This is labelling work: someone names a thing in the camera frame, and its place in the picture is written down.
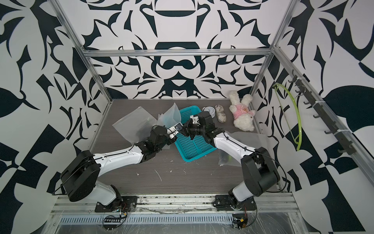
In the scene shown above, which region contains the teal plastic basket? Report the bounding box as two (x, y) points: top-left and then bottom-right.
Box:
(175, 105), (216, 162)

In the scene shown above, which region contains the black wall hook rack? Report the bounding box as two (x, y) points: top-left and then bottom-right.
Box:
(289, 71), (357, 156)

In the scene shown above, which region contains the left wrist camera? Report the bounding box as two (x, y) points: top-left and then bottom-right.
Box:
(167, 123), (183, 138)

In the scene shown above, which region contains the white plush bunny pink shirt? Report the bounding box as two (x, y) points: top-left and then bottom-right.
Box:
(229, 91), (256, 132)

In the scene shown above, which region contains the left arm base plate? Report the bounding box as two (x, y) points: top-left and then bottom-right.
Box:
(94, 196), (138, 213)

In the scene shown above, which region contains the translucent zip-top bag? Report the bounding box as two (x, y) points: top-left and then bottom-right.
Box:
(157, 103), (181, 129)
(218, 132), (270, 167)
(113, 107), (157, 144)

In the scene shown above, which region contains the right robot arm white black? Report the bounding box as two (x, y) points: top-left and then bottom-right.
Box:
(178, 111), (280, 203)

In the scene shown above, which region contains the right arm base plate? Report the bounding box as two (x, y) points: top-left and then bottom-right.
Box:
(212, 195), (257, 211)

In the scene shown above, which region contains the small white round clock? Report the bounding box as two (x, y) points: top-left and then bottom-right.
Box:
(202, 106), (216, 118)

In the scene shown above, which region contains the aluminium frame rail front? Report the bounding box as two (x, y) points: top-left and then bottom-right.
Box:
(49, 193), (301, 218)

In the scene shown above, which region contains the green plastic hanger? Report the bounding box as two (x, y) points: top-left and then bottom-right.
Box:
(272, 83), (303, 152)

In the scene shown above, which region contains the translucent zip-top bag top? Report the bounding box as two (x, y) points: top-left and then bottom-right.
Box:
(218, 132), (270, 167)

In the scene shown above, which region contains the translucent zip-top bag bottom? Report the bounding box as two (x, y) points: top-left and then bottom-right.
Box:
(157, 103), (181, 129)

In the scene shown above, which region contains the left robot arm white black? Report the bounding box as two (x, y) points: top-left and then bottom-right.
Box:
(60, 123), (182, 209)

